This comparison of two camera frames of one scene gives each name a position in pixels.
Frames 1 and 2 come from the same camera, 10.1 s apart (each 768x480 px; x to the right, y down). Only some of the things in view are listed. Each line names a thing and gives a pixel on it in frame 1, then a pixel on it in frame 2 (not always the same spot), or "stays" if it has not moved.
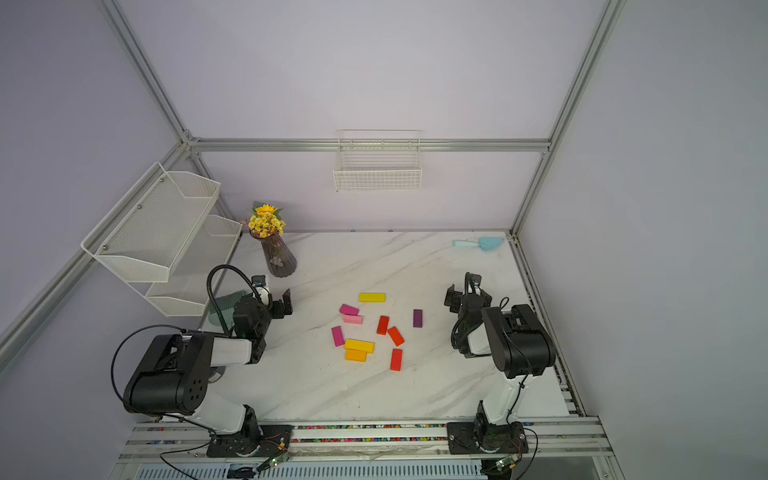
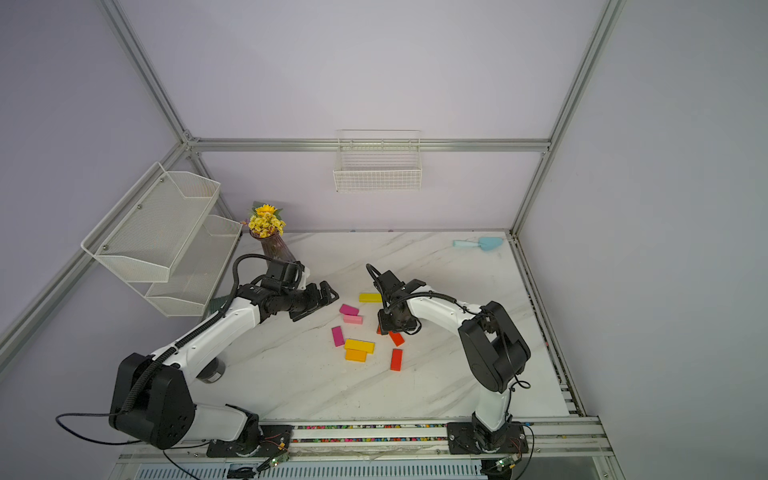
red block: x=396 y=336 stays
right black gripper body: x=486 y=304 to x=390 y=320
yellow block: x=372 y=297 stays
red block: x=396 y=360 stays
